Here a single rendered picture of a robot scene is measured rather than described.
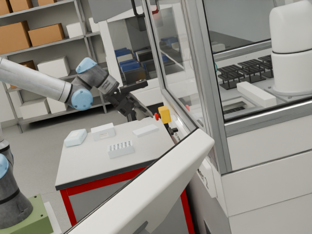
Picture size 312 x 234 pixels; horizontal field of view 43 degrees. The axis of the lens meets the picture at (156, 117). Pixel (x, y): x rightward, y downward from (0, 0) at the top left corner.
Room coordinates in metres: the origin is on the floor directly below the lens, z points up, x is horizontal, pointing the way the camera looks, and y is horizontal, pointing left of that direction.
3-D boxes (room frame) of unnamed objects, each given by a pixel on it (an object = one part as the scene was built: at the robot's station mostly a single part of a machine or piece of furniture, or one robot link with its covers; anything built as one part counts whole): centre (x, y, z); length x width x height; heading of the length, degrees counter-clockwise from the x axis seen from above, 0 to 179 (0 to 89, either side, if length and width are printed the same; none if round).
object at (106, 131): (2.12, 0.31, 0.79); 0.13 x 0.09 x 0.05; 98
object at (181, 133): (1.57, -0.09, 0.87); 0.29 x 0.02 x 0.11; 5
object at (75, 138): (2.14, 0.47, 0.78); 0.15 x 0.10 x 0.04; 171
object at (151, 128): (2.02, 0.07, 0.77); 0.13 x 0.09 x 0.02; 107
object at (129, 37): (3.30, -0.29, 1.13); 1.78 x 1.14 x 0.45; 5
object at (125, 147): (1.82, 0.21, 0.78); 0.12 x 0.08 x 0.04; 93
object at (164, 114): (1.89, -0.04, 0.88); 0.07 x 0.05 x 0.07; 5
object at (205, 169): (1.25, -0.11, 0.87); 0.29 x 0.02 x 0.11; 5
